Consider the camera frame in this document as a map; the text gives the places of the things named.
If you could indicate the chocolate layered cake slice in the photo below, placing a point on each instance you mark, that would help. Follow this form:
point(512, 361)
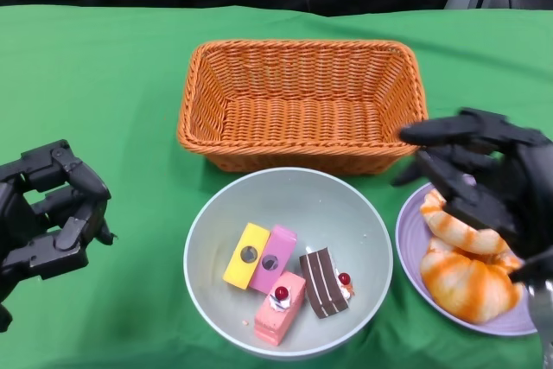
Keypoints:
point(324, 287)

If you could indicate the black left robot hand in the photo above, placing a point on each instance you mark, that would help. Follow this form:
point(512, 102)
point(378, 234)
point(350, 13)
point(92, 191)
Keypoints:
point(21, 230)

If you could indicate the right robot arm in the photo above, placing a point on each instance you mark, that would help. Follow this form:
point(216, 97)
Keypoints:
point(544, 313)

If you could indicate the pink cake with cherry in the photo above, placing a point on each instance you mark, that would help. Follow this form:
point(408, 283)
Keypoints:
point(278, 317)

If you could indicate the lavender plate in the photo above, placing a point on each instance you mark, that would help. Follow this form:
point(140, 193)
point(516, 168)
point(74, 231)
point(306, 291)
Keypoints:
point(410, 230)

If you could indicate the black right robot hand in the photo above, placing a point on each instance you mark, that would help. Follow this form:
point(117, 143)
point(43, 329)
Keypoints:
point(527, 179)

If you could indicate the orange wicker basket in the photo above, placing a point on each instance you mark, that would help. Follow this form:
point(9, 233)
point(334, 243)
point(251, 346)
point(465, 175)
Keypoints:
point(302, 127)

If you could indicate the green tablecloth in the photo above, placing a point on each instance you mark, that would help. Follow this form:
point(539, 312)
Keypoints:
point(86, 84)

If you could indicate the magenta cake block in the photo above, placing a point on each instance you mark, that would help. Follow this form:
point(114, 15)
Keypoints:
point(278, 248)

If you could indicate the pale grey-green bowl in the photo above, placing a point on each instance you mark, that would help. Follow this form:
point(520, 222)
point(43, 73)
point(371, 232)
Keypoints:
point(216, 300)

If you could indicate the oblong orange striped bread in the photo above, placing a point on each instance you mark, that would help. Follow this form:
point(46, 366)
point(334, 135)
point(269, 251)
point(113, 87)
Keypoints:
point(466, 291)

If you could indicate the yellow cake block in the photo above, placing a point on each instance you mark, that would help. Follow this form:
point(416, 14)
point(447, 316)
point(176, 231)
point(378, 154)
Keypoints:
point(244, 265)

